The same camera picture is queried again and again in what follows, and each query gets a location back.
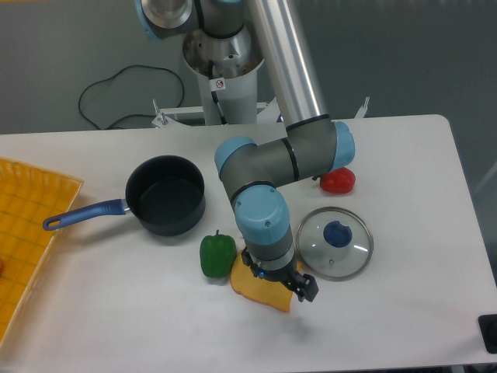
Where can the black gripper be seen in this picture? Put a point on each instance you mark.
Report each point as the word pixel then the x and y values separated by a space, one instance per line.
pixel 303 285

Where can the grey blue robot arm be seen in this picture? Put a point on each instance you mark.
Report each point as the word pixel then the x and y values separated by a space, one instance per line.
pixel 314 144

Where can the green bell pepper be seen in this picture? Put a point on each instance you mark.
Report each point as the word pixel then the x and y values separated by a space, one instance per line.
pixel 217 255

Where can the glass pot lid blue knob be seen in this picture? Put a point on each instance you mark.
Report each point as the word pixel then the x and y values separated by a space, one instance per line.
pixel 334 243

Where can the red bell pepper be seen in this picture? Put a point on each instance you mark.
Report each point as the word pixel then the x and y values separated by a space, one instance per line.
pixel 338 181

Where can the black device at table edge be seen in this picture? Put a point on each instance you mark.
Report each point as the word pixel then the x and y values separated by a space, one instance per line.
pixel 488 327

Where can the yellow woven tray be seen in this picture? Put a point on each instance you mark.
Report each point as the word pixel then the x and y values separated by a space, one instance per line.
pixel 29 194

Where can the black saucepan blue handle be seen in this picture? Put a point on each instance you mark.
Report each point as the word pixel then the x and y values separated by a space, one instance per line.
pixel 165 194

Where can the white metal mounting bracket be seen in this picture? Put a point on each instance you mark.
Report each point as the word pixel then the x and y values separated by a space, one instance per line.
pixel 267 112

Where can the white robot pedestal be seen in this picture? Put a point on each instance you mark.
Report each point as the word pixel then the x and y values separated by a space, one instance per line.
pixel 226 71

